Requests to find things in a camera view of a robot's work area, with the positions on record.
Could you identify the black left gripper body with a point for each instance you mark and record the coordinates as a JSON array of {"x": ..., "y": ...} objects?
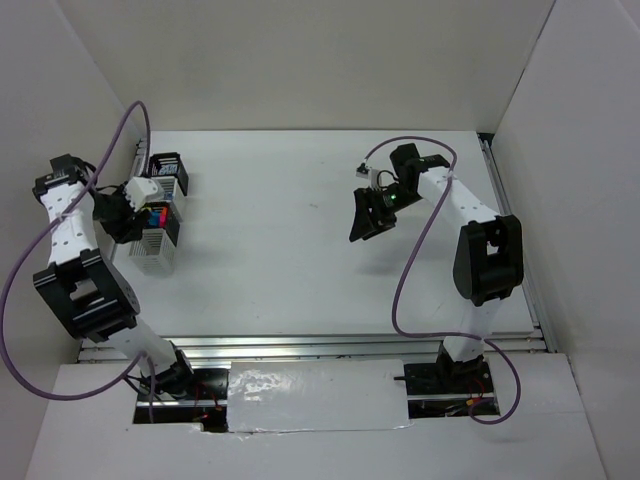
[{"x": 114, "y": 212}]

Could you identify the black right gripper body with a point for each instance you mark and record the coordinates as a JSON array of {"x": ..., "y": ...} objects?
[{"x": 388, "y": 202}]

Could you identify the blue cap black highlighter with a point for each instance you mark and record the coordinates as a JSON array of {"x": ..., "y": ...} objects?
[{"x": 154, "y": 220}]

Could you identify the pink cap black highlighter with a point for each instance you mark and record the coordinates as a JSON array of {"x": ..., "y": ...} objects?
[{"x": 163, "y": 217}]

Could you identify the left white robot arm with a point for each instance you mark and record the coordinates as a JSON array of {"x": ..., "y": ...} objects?
[{"x": 82, "y": 287}]

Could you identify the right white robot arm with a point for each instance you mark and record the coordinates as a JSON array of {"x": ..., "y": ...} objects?
[{"x": 488, "y": 262}]

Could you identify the near white mesh container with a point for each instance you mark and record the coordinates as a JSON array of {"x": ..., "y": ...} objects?
[{"x": 154, "y": 253}]

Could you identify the white mesh container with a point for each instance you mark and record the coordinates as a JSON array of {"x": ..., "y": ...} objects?
[
  {"x": 154, "y": 253},
  {"x": 173, "y": 193}
]

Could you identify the near black mesh container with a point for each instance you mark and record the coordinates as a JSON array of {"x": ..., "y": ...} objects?
[{"x": 172, "y": 227}]

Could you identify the black mesh container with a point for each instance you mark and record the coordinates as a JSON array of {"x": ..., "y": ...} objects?
[
  {"x": 172, "y": 227},
  {"x": 171, "y": 158}
]

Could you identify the far white mesh container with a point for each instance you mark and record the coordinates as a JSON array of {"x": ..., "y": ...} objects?
[{"x": 173, "y": 193}]

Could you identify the far black mesh container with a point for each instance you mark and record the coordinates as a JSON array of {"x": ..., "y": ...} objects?
[{"x": 171, "y": 158}]

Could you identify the white foil cover plate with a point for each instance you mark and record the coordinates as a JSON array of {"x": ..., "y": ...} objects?
[{"x": 316, "y": 396}]

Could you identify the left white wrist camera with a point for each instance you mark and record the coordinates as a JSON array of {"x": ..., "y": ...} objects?
[{"x": 140, "y": 191}]

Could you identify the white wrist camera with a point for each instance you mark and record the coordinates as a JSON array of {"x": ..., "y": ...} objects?
[
  {"x": 140, "y": 191},
  {"x": 372, "y": 175}
]

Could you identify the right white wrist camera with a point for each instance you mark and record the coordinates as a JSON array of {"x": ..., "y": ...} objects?
[{"x": 372, "y": 175}]

